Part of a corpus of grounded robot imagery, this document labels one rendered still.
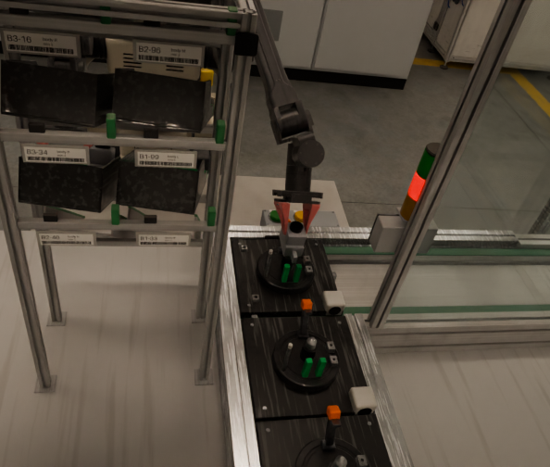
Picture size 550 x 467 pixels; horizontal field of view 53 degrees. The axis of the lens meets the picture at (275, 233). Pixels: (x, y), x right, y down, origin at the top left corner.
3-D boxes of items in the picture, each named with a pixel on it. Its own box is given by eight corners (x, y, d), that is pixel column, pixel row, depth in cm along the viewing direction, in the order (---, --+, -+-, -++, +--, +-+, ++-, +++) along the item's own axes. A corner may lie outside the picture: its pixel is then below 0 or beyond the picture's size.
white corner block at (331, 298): (318, 301, 130) (322, 290, 127) (337, 301, 131) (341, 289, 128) (323, 317, 126) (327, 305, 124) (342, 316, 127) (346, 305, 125)
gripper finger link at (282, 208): (310, 237, 121) (313, 195, 120) (279, 235, 119) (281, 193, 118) (301, 233, 128) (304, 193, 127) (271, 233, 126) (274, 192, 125)
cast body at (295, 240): (278, 235, 129) (284, 214, 124) (296, 235, 130) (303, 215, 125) (284, 263, 123) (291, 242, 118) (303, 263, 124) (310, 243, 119)
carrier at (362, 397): (241, 323, 121) (247, 285, 113) (343, 321, 126) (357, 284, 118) (254, 424, 104) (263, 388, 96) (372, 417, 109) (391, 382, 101)
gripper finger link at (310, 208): (318, 237, 122) (321, 195, 121) (287, 236, 120) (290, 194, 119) (308, 233, 128) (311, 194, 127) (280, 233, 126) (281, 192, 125)
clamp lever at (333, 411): (321, 439, 99) (327, 405, 96) (332, 438, 99) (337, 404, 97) (327, 454, 95) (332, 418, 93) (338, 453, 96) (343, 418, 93)
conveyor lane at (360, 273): (226, 269, 145) (230, 241, 139) (506, 268, 164) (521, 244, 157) (237, 359, 125) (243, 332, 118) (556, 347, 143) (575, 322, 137)
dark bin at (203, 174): (145, 172, 117) (148, 138, 115) (206, 182, 118) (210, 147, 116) (115, 204, 91) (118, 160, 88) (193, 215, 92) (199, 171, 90)
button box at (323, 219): (259, 225, 154) (262, 208, 150) (330, 226, 159) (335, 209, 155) (262, 242, 149) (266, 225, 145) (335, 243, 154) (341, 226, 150)
